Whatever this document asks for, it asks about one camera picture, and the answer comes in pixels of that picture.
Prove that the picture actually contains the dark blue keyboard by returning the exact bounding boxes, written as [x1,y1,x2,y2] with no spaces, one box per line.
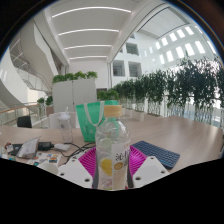
[131,140,181,170]

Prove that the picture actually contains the green tote bag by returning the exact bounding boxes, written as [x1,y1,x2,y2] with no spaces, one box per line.
[75,99,120,143]

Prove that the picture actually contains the tablet in brown cover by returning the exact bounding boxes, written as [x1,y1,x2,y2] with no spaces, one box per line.
[15,136,42,160]

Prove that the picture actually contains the ceiling light strips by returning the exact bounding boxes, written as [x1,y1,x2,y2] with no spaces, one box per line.
[51,5,133,61]

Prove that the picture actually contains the white cabinet topped with plants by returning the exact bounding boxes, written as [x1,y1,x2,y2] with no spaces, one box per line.
[51,70,99,113]

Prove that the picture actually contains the white cup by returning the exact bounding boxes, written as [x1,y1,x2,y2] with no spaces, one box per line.
[36,161,60,176]

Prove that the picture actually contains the row of green potted trees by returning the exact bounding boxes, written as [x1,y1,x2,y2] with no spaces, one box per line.
[112,57,224,129]

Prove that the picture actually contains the black power adapter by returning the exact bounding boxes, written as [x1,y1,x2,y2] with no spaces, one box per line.
[37,141,55,151]

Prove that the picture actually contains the black chair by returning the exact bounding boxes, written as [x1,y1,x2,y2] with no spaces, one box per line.
[16,115,34,129]

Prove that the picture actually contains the planter box with green plants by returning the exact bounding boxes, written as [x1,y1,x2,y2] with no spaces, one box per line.
[36,95,55,117]

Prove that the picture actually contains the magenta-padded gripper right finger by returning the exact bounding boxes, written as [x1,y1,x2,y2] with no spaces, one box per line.
[127,144,170,190]

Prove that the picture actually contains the tangle of black cables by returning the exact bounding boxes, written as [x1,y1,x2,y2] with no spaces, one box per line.
[49,141,98,165]

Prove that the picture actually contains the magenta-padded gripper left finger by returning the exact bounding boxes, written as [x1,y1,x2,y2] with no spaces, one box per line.
[57,146,99,190]

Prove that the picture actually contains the white charger block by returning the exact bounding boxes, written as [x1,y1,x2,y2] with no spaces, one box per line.
[53,142,72,152]

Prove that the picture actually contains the glass railing with wood rail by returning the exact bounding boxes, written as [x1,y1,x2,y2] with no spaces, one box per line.
[0,102,40,127]

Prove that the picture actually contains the clear drink bottle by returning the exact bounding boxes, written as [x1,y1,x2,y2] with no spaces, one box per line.
[94,104,131,191]

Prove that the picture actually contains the colourful sticker sheet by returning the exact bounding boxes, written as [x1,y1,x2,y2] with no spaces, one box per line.
[26,151,63,167]

